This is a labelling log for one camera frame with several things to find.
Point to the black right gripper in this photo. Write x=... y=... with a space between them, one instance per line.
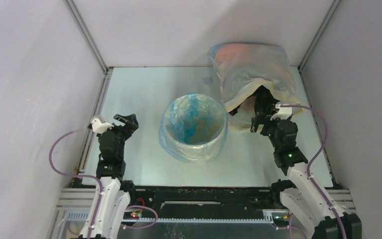
x=261 y=114

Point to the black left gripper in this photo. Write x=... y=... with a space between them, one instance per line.
x=131 y=125

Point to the blue plastic trash bag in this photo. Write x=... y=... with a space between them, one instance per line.
x=194 y=128

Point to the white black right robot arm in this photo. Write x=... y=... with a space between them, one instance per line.
x=301 y=193

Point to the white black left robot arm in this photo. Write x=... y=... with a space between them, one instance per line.
x=112 y=194

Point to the large translucent storage bag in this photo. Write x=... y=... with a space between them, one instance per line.
x=242 y=68

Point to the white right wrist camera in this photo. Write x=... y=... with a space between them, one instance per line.
x=282 y=111

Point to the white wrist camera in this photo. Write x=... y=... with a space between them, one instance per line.
x=98 y=125
x=282 y=111

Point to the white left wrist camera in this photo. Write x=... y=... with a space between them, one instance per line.
x=98 y=125

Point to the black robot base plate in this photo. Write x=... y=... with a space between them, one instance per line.
x=208 y=204

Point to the aluminium corner frame rail right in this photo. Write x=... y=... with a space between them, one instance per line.
x=319 y=33

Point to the aluminium corner frame rail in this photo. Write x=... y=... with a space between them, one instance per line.
x=319 y=33
x=86 y=34

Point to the aluminium corner frame rail left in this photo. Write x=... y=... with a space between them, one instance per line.
x=86 y=34

